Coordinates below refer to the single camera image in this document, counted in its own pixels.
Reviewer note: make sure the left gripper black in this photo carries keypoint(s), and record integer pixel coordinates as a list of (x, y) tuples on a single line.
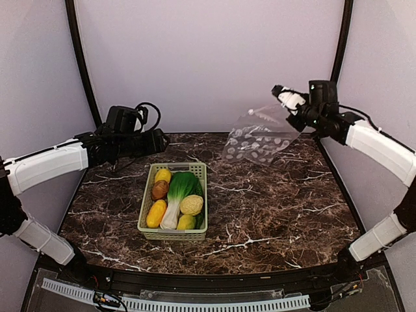
[(155, 145)]

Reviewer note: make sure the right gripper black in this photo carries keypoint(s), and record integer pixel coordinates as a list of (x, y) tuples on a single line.
[(298, 126)]

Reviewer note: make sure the green white bok choy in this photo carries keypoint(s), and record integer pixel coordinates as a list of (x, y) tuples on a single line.
[(182, 185)]

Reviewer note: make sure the clear zip top bag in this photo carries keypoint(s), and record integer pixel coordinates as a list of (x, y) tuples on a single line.
[(259, 135)]

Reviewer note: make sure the yellow green mango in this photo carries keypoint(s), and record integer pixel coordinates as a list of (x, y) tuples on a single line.
[(186, 222)]

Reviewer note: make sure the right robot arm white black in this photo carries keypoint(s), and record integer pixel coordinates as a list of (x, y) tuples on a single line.
[(319, 109)]

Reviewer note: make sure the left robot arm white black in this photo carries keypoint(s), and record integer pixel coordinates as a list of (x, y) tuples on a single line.
[(121, 135)]

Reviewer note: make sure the yellow lemon top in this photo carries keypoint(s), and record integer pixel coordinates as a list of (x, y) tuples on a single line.
[(163, 175)]

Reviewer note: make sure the brown potato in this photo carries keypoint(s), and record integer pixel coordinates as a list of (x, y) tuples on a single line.
[(160, 190)]

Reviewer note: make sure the beige plastic basket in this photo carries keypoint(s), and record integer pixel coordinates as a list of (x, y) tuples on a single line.
[(200, 171)]

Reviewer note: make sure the dark green cucumber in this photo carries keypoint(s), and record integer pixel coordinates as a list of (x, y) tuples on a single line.
[(199, 218)]

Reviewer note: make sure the left clear acrylic plate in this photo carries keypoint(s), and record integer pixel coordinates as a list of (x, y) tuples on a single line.
[(39, 299)]

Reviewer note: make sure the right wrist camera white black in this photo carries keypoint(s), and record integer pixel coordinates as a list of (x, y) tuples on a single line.
[(290, 99)]

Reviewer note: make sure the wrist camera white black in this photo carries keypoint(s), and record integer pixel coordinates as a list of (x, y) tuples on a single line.
[(290, 99), (143, 112)]

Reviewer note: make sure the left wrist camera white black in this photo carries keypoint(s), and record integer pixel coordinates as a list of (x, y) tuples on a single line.
[(143, 112)]

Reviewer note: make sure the right black frame post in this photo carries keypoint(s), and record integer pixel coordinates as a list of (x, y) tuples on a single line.
[(342, 40)]

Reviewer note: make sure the black curved front rail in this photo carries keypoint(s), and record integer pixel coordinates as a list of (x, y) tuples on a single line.
[(119, 277)]

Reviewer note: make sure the white slotted cable duct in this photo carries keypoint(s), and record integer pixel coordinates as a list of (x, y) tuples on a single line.
[(180, 301)]

